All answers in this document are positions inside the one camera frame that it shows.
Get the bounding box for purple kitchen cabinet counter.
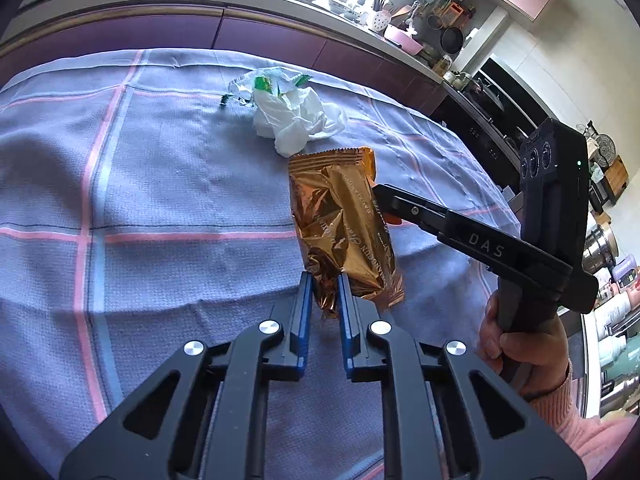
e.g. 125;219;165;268
1;0;457;115

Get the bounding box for pink container on counter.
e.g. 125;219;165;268
384;25;423;55

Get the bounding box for black frying pan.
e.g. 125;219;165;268
440;26;464;55

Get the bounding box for crumpled white plastic bag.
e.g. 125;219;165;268
220;66;347;158

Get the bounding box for white polka dot utensil holder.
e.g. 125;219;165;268
367;9;392;34

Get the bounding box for gold foil snack wrapper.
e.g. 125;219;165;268
288;148;405;316

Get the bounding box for person's right hand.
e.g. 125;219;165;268
477;292;570;399

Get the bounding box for blue checked tablecloth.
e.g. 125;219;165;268
1;49;520;479

